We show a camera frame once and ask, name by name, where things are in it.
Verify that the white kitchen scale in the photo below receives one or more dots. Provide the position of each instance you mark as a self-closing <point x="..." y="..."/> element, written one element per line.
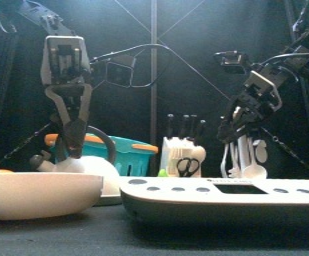
<point x="224" y="203"/>

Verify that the white knife block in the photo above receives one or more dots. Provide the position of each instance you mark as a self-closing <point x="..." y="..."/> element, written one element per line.
<point x="172" y="156"/>

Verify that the green toy piece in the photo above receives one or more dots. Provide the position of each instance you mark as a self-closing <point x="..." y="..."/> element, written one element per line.
<point x="162" y="173"/>

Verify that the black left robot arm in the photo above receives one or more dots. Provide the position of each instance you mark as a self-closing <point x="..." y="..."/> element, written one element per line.
<point x="45" y="16"/>

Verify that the white bowl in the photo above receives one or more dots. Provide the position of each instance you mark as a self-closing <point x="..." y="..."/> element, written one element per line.
<point x="37" y="195"/>

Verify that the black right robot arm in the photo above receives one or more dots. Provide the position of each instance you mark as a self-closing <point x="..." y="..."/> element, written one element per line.
<point x="305" y="43"/>

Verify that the white toy spoon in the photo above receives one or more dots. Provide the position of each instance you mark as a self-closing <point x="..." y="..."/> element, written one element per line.
<point x="253" y="171"/>

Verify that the white toy spatula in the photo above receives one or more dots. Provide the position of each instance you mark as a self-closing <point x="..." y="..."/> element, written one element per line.
<point x="261" y="151"/>

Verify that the black diagonal frame strut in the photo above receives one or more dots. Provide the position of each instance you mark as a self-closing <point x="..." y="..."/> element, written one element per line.
<point x="24" y="143"/>
<point x="295" y="153"/>

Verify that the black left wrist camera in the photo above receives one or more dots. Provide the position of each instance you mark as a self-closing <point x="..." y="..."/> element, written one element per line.
<point x="120" y="71"/>

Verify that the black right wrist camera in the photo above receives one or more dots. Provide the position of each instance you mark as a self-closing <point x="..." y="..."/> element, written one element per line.
<point x="233" y="61"/>

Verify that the grey vertical frame pole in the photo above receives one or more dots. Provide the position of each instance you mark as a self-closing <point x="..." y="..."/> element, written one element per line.
<point x="153" y="83"/>

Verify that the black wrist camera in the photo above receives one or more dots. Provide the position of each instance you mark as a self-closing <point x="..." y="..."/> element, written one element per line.
<point x="233" y="61"/>
<point x="120" y="71"/>

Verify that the white toy whisk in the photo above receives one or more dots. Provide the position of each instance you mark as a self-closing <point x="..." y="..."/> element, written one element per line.
<point x="232" y="160"/>

